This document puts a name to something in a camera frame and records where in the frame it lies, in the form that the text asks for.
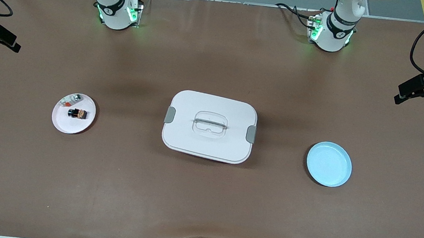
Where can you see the orange and black switch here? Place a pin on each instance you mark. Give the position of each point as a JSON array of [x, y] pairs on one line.
[[78, 113]]

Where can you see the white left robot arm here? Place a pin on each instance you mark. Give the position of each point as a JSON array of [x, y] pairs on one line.
[[331, 36]]

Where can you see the white lidded storage box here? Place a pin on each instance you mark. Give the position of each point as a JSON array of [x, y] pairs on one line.
[[209, 146]]

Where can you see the pink round plate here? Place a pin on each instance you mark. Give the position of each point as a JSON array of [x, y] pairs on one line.
[[69, 124]]

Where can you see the light blue round plate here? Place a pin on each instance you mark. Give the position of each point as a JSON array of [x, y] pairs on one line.
[[328, 166]]

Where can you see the brown table mat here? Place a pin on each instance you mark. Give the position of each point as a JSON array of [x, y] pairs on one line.
[[202, 205]]

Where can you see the red and clear switch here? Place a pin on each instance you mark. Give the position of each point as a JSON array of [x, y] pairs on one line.
[[70, 100]]

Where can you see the silver table edge rail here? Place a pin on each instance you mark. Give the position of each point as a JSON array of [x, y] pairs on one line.
[[229, 2]]

